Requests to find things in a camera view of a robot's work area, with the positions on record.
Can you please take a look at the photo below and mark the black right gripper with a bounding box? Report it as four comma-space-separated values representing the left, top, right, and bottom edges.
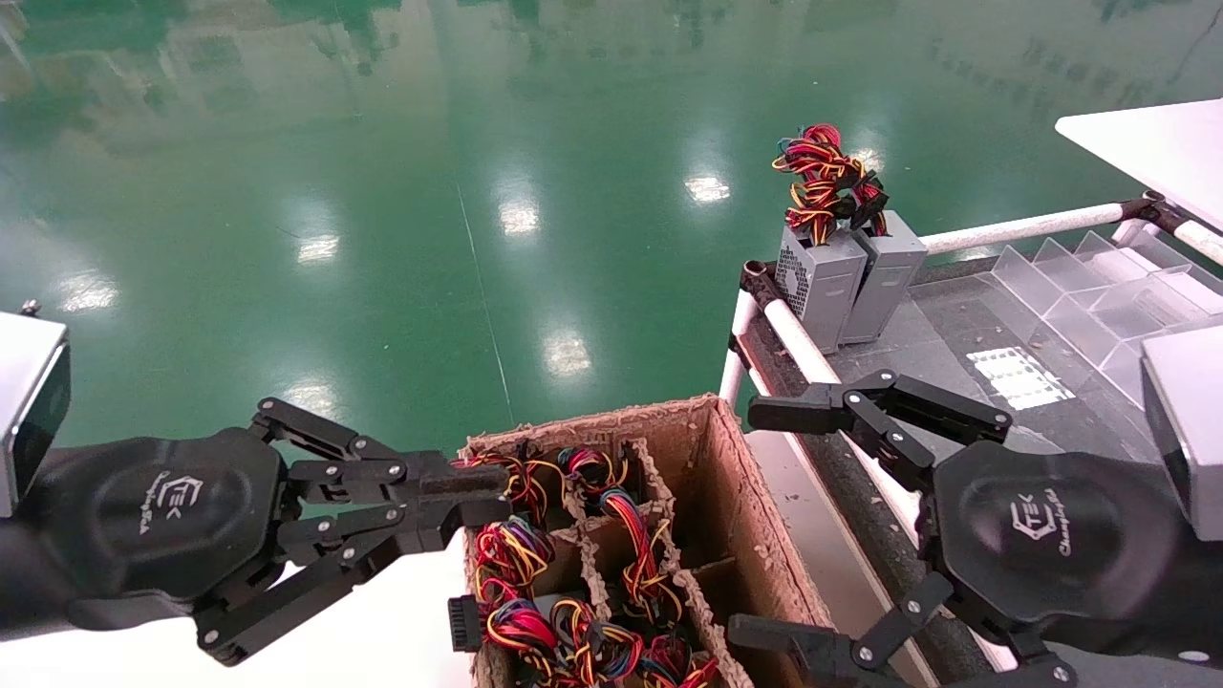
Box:
728, 370, 1223, 688

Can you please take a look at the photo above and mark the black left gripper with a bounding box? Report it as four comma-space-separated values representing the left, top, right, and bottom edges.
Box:
0, 427, 513, 668

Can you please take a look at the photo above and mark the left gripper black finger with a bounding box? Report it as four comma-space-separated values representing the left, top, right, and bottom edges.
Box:
250, 397, 513, 505

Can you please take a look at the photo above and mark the power supply with coloured wires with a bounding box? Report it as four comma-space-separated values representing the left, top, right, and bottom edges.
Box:
597, 485, 685, 627
557, 444, 627, 493
549, 591, 646, 687
457, 449, 553, 527
473, 514, 557, 603
447, 592, 567, 675
638, 633, 722, 688

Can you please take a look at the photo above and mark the brown cardboard box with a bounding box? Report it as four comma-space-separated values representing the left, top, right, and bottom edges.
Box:
457, 394, 866, 688

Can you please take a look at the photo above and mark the cardboard cell divider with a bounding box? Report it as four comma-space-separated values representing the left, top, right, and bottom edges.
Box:
559, 438, 756, 688

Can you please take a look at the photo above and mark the black pipe connector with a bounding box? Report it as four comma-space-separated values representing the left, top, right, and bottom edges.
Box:
741, 260, 783, 309
1116, 191, 1195, 238

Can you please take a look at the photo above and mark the clear acrylic divider tray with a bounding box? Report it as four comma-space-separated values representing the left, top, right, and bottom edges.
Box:
989, 229, 1223, 407

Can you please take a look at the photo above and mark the white table board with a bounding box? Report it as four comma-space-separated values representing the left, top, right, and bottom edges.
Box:
1054, 98, 1223, 233

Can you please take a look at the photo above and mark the long white frame pipe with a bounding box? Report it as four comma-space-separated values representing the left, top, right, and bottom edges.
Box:
762, 298, 1019, 675

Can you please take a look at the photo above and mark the grey power supply with wires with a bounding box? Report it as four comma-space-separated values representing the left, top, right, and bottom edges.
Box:
839, 170, 930, 345
772, 122, 870, 355

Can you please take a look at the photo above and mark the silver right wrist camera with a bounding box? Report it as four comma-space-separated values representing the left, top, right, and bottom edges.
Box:
1140, 325, 1223, 543

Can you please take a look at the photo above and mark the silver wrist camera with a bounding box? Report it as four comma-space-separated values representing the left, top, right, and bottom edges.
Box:
0, 308, 73, 519
1140, 325, 1223, 543

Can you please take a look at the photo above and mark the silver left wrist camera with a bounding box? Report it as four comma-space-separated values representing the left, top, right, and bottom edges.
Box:
0, 308, 73, 519

